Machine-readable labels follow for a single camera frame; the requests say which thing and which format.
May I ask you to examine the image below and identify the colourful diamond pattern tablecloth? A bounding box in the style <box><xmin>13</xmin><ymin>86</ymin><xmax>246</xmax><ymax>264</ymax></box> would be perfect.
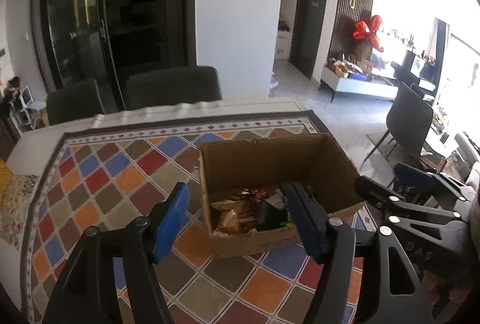
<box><xmin>20</xmin><ymin>110</ymin><xmax>380</xmax><ymax>324</ymax></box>

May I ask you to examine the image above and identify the red bow decoration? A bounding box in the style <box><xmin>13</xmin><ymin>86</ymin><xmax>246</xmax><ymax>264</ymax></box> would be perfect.
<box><xmin>352</xmin><ymin>15</ymin><xmax>384</xmax><ymax>53</ymax></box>

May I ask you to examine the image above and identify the brown cardboard box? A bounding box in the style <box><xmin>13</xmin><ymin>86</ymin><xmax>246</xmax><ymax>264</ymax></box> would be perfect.
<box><xmin>199</xmin><ymin>133</ymin><xmax>365</xmax><ymax>258</ymax></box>

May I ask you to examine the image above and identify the white shelf with toys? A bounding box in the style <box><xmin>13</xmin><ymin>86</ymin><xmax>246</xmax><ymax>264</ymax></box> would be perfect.
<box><xmin>275</xmin><ymin>16</ymin><xmax>291</xmax><ymax>60</ymax></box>

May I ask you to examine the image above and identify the black glass sliding door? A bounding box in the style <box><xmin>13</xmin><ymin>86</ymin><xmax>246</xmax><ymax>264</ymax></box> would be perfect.
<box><xmin>31</xmin><ymin>0</ymin><xmax>197</xmax><ymax>111</ymax></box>

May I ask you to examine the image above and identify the dark grey chair by window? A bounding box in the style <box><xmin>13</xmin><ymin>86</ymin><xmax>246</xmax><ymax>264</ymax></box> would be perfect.
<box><xmin>363</xmin><ymin>82</ymin><xmax>434</xmax><ymax>171</ymax></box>

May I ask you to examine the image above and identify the dark red striped snack packet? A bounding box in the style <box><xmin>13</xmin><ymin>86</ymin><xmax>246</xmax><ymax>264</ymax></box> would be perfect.
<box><xmin>238</xmin><ymin>186</ymin><xmax>278</xmax><ymax>201</ymax></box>

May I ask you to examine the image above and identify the dark green cracker packet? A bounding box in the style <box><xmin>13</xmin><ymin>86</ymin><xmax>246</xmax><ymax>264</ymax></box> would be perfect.
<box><xmin>256</xmin><ymin>197</ymin><xmax>295</xmax><ymax>231</ymax></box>

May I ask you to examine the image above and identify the white tv cabinet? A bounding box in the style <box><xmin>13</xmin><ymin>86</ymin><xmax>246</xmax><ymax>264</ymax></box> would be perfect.
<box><xmin>320</xmin><ymin>67</ymin><xmax>398</xmax><ymax>103</ymax></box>

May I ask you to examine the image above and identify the yellow woven tissue box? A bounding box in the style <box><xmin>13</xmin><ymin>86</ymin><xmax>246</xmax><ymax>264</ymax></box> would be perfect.
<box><xmin>0</xmin><ymin>159</ymin><xmax>13</xmax><ymax>204</ymax></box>

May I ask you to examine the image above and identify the dark grey dining chair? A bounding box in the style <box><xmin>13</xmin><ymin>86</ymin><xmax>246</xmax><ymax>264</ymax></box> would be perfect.
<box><xmin>125</xmin><ymin>67</ymin><xmax>223</xmax><ymax>111</ymax></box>
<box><xmin>46</xmin><ymin>79</ymin><xmax>106</xmax><ymax>126</ymax></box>

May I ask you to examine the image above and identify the tan bread snack bag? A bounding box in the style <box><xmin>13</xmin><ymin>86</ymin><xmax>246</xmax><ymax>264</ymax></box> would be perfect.
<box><xmin>211</xmin><ymin>199</ymin><xmax>260</xmax><ymax>236</ymax></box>

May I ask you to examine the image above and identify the floral placemat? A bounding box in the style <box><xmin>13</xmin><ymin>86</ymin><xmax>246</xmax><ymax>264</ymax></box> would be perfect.
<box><xmin>1</xmin><ymin>175</ymin><xmax>39</xmax><ymax>251</ymax></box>

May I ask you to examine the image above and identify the person's right hand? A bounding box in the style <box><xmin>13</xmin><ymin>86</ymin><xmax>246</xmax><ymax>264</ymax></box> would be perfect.
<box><xmin>421</xmin><ymin>270</ymin><xmax>479</xmax><ymax>310</ymax></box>

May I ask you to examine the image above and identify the dark grey dining chair right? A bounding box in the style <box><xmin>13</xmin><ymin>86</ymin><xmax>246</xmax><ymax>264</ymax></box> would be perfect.
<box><xmin>125</xmin><ymin>67</ymin><xmax>223</xmax><ymax>111</ymax></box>

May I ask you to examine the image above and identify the dark grey dining chair left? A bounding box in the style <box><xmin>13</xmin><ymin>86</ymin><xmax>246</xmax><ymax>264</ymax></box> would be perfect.
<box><xmin>46</xmin><ymin>79</ymin><xmax>106</xmax><ymax>126</ymax></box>

